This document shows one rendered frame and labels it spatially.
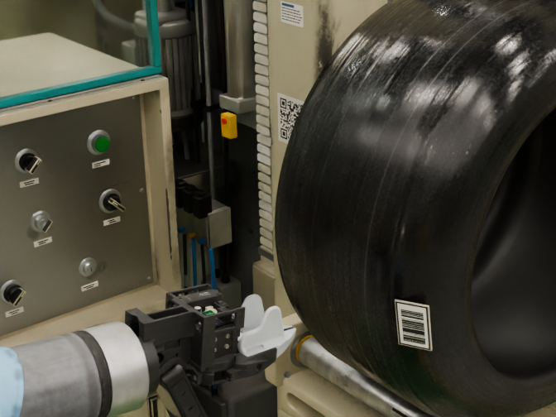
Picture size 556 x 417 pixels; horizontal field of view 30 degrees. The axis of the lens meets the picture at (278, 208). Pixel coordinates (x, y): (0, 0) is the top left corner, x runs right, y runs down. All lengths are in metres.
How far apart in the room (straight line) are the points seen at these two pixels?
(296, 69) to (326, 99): 0.27
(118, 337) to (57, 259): 0.64
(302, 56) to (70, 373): 0.67
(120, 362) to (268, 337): 0.20
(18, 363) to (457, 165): 0.49
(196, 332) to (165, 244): 0.65
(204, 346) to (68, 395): 0.16
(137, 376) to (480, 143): 0.43
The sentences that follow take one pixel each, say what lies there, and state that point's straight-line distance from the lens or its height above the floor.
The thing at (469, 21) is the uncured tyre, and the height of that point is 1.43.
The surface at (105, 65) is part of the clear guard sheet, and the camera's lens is 1.57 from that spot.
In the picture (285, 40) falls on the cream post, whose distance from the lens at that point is 1.50.
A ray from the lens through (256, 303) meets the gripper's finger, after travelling 1.15.
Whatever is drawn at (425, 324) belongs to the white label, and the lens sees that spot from 1.15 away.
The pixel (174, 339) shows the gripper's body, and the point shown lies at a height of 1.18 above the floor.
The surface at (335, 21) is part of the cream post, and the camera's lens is 1.45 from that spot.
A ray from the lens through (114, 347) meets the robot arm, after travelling 1.01.
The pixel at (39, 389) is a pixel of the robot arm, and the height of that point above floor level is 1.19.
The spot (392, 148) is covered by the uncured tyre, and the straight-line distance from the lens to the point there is 1.14.
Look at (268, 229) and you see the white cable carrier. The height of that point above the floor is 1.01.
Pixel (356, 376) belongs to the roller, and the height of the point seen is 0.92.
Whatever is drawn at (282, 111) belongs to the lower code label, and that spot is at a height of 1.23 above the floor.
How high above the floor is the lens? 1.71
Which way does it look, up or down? 23 degrees down
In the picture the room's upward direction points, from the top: 1 degrees counter-clockwise
